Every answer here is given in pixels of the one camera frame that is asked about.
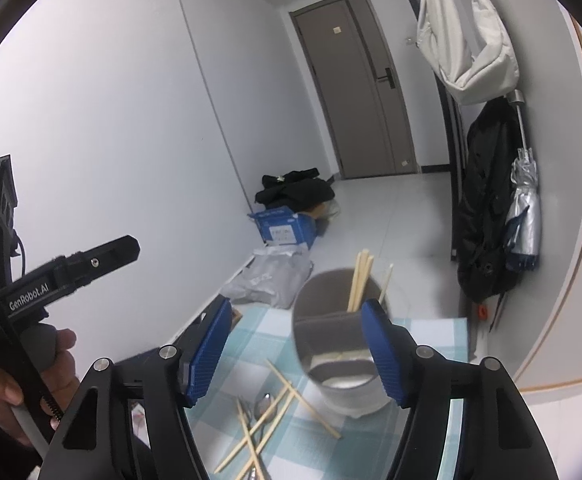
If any wooden chopstick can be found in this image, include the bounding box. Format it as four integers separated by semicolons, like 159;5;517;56
214;387;288;474
378;263;394;304
236;399;265;480
346;252;365;312
352;249;375;312
237;393;293;479
265;359;342;440

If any silver metal spoon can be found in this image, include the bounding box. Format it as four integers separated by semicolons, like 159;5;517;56
254;393;273;441

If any white shoulder bag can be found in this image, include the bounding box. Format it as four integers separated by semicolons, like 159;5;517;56
416;0;520;105

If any person's left hand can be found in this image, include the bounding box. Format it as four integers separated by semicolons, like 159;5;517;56
0;328;79;448

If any navy Jordan shoe box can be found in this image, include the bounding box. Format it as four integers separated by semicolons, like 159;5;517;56
130;401;150;446

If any teal plaid tablecloth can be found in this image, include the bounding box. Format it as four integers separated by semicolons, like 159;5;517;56
182;303;475;480

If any silver metal utensil holder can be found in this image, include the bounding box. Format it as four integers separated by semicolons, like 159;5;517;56
291;268;390;418

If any grey plastic bag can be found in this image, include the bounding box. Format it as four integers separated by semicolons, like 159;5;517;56
221;244;313;310

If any blue cardboard box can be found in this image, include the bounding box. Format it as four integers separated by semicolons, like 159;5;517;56
249;206;317;248

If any silver folded umbrella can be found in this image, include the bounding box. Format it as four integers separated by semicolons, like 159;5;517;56
505;90;542;273

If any black clothes pile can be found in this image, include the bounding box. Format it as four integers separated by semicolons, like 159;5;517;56
254;168;334;212

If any black hanging jacket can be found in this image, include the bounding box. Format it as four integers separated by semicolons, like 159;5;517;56
454;96;521;304

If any black framed glass door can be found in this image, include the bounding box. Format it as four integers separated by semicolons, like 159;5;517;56
408;0;466;262

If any grey entrance door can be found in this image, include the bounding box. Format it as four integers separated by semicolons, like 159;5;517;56
291;0;418;179

